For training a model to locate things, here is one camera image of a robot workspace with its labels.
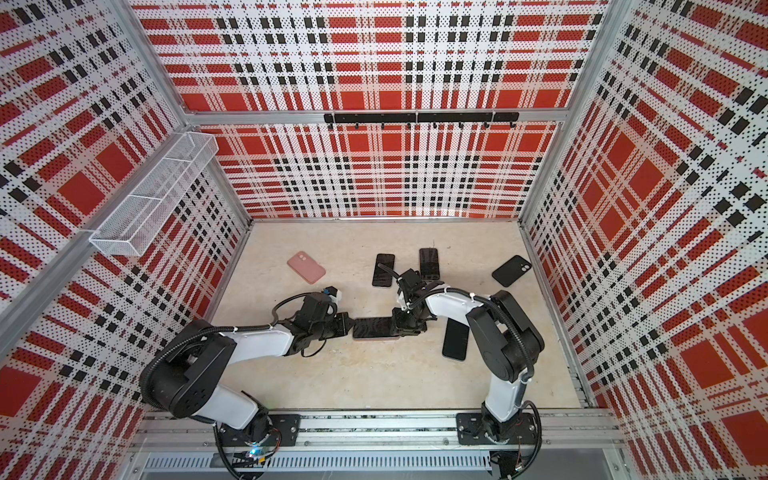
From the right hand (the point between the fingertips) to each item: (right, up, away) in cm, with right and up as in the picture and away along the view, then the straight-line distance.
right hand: (395, 334), depth 88 cm
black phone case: (+41, +18, +18) cm, 48 cm away
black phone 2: (-5, +16, +16) cm, 23 cm away
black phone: (-8, 0, +8) cm, 11 cm away
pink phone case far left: (-33, +19, +20) cm, 43 cm away
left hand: (-13, 0, +3) cm, 13 cm away
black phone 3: (+18, -2, 0) cm, 18 cm away
